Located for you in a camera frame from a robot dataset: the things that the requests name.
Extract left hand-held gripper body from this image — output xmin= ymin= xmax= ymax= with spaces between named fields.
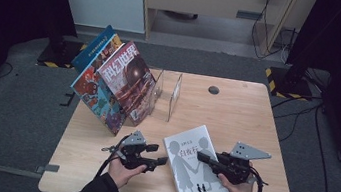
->
xmin=114 ymin=127 xmax=156 ymax=174

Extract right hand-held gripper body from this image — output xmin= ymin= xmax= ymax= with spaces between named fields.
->
xmin=213 ymin=138 xmax=273 ymax=190

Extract white book with grey silhouettes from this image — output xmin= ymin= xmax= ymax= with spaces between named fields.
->
xmin=155 ymin=119 xmax=241 ymax=192

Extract clear acrylic book rack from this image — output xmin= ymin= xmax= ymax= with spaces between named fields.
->
xmin=120 ymin=64 xmax=185 ymax=133

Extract colourful bears picture book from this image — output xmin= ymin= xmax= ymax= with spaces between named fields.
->
xmin=64 ymin=28 xmax=139 ymax=138

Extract red science fiction magazine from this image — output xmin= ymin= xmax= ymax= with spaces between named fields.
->
xmin=89 ymin=36 xmax=163 ymax=129

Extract blue monster picture book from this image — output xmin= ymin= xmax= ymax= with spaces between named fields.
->
xmin=69 ymin=19 xmax=118 ymax=79

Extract person's left hand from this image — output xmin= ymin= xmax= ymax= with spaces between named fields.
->
xmin=105 ymin=157 xmax=149 ymax=192

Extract grey tape piece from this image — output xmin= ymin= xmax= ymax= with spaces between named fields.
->
xmin=34 ymin=161 xmax=61 ymax=177

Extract black stand base yellow stripes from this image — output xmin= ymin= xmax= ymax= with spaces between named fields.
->
xmin=262 ymin=64 xmax=317 ymax=103
xmin=35 ymin=35 xmax=90 ymax=73

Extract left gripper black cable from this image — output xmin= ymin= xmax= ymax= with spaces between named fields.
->
xmin=93 ymin=131 xmax=131 ymax=183

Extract grey table cable grommet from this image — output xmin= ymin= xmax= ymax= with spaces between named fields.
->
xmin=207 ymin=84 xmax=221 ymax=96

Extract long black floor cable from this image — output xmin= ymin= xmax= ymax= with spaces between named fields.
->
xmin=302 ymin=104 xmax=341 ymax=192

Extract black cable hanging from desk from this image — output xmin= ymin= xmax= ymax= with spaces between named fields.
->
xmin=247 ymin=0 xmax=295 ymax=64

